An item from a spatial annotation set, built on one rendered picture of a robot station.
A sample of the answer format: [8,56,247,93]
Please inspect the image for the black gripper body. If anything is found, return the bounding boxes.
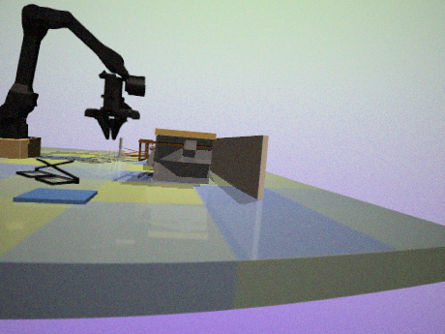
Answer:
[85,91,140,120]

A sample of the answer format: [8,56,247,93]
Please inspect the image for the black-framed clear glasses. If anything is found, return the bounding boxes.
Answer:
[15,159,79,186]

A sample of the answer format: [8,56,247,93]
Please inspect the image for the blue flat slab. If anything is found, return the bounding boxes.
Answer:
[13,188,97,204]

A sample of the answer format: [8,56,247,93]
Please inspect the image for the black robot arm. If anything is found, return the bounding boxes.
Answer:
[0,4,145,139]

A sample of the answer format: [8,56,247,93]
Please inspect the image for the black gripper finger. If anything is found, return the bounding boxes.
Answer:
[95,118,110,139]
[109,118,129,140]

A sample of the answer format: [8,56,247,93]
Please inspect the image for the dark brown flat panel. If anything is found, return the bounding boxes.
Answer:
[210,136,269,199]

